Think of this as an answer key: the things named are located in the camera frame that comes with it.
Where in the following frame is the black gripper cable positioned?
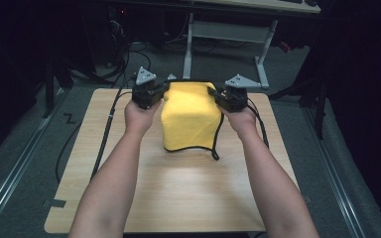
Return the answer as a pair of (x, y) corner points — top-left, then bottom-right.
(89, 75), (137, 181)
(245, 96), (270, 150)

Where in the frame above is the black metal stand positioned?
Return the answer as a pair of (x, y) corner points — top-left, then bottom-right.
(42, 58), (74, 119)
(267, 73), (329, 140)

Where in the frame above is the black tape strip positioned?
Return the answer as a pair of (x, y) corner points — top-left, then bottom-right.
(42, 197), (67, 209)

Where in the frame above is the bundle of black floor cables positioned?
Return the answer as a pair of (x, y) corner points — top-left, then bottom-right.
(70, 9), (153, 87)

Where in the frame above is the thin black floor cable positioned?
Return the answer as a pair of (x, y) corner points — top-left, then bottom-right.
(55, 121), (82, 184)

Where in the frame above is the person's right hand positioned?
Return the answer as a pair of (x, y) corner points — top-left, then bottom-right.
(220, 104), (258, 137)

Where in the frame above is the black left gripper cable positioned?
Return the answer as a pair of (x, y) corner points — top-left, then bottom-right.
(89, 75), (137, 181)

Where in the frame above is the metal floor rail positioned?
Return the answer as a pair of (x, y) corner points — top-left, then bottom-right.
(0, 88), (71, 231)
(302, 107), (367, 238)

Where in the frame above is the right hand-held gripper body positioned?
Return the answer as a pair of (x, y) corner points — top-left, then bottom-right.
(215, 73), (263, 114)

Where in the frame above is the yellow plush cover black trim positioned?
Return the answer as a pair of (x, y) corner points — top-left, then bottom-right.
(160, 79), (225, 162)

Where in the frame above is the grey metal frame desk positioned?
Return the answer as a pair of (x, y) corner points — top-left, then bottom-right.
(182, 0), (322, 90)

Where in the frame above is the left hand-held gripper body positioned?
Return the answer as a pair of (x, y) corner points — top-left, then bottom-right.
(131, 65), (166, 111)

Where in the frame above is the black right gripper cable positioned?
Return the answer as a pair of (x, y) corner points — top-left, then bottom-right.
(245, 96), (270, 150)

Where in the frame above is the person's left hand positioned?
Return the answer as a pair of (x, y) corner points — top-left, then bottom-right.
(124, 98), (164, 136)

